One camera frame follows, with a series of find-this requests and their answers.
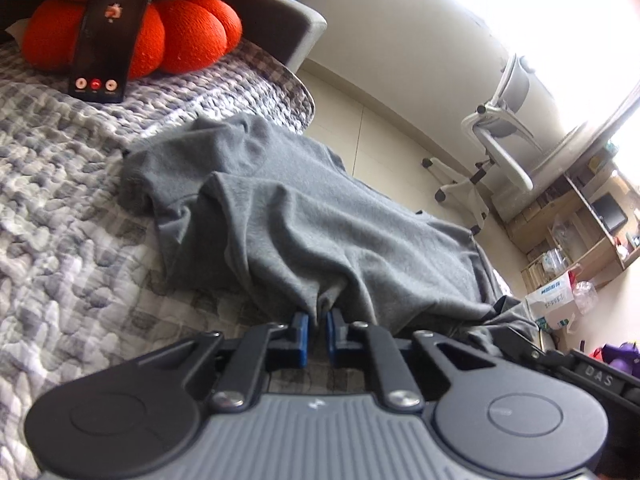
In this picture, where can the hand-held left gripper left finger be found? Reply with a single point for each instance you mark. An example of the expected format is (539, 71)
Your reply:
(302, 340)

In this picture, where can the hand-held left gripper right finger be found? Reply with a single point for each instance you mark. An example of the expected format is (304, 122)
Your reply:
(331, 340)

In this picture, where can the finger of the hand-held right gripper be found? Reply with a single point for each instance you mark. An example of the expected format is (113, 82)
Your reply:
(530, 345)

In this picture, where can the grey t-shirt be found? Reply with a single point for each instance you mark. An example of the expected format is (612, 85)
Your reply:
(310, 220)

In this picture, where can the purple cap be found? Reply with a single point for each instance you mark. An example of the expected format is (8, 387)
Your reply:
(622, 357)

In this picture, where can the white cardboard box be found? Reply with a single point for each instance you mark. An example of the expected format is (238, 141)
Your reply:
(552, 302)

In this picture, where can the clear plastic bag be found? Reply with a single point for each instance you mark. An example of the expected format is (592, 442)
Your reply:
(584, 296)

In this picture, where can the wooden shelf unit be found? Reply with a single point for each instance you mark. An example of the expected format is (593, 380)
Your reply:
(580, 225)

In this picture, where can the black monitor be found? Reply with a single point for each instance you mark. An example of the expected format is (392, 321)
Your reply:
(609, 212)

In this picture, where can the grey curtain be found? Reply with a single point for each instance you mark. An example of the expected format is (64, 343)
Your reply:
(575, 145)

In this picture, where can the white office chair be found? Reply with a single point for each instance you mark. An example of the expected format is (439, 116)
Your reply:
(505, 125)

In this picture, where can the grey checked quilt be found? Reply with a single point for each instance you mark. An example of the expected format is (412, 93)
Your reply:
(65, 210)

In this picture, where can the dark grey sofa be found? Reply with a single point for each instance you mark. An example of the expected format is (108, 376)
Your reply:
(285, 25)

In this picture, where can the orange flower cushion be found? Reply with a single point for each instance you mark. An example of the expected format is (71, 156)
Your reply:
(190, 30)

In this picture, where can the black smartphone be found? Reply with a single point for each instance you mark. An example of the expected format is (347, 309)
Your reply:
(110, 45)

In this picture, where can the pale pink cloth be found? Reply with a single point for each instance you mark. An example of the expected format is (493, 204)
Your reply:
(19, 30)

